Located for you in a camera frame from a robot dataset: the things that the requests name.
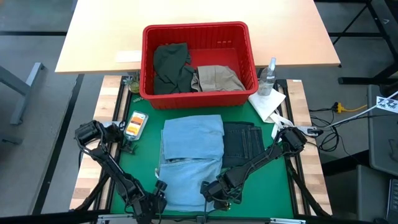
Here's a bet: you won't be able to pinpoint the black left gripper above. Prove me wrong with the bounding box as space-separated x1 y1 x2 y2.
132 192 169 223

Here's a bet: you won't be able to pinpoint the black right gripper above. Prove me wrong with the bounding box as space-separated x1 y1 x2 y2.
200 177 244 212

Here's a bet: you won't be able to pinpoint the dark blue jeans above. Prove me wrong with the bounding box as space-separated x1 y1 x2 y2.
222 121 266 169

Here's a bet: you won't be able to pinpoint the light blue denim garment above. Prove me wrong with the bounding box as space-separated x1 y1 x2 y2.
154 114 225 213

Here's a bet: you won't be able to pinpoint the beige trousers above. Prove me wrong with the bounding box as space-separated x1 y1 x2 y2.
190 64 246 93

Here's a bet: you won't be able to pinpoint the dark green garment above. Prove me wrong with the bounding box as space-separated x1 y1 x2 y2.
152 42 197 95

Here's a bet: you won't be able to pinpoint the red plastic laundry basket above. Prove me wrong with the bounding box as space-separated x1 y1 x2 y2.
139 21 259 110

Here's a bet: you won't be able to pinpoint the wipes packet with orange label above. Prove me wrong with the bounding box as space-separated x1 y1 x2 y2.
123 111 149 141

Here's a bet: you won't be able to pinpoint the white cloth tote bag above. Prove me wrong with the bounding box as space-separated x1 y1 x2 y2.
248 88 295 140

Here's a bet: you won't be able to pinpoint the black table base bar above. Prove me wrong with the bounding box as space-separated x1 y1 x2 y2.
32 73 85 216

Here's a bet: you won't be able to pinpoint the white power strip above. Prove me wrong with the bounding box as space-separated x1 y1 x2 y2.
298 126 320 137

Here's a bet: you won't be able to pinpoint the clear plastic spray bottle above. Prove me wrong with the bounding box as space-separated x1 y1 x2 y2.
256 57 278 97

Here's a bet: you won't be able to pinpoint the grey metal table leg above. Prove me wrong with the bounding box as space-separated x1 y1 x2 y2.
0 62 45 126

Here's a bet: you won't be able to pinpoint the grey plastic case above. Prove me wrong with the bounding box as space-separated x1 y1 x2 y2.
368 83 398 177

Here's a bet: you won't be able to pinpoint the light wood table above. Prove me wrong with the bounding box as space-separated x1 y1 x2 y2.
55 0 341 75

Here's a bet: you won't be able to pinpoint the white printed tag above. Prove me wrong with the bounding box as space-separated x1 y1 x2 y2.
375 95 398 114

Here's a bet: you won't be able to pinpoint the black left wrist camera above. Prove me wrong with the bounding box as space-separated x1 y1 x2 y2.
154 179 169 196

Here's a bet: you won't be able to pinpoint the black metal rig frame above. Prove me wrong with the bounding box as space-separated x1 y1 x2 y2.
0 74 383 224

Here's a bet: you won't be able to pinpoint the yellow hanging cable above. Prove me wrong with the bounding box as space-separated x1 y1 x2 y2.
334 101 368 114

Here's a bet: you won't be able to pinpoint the black metal desk frame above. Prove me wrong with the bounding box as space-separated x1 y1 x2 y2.
328 0 398 85

